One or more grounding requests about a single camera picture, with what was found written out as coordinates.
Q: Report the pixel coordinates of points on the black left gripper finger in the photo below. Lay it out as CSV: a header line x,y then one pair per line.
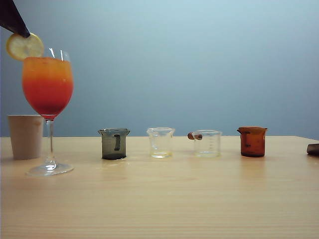
x,y
10,17

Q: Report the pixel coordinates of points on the yellow lemon slice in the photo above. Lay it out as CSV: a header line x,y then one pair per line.
x,y
23,48

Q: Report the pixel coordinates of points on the beige paper cup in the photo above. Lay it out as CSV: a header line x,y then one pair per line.
x,y
25,139

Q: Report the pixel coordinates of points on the smoky grey glass measuring cup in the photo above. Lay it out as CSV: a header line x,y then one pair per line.
x,y
109,147

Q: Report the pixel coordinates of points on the amber glass measuring cup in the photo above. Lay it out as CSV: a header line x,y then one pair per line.
x,y
251,144

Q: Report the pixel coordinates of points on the wine glass with orange-red drink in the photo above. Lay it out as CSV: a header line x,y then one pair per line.
x,y
47,84

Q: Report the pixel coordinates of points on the clear glass beaker with spout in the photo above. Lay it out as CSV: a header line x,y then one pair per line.
x,y
162,139

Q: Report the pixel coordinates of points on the dark brown flat object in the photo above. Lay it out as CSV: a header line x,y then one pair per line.
x,y
313,149

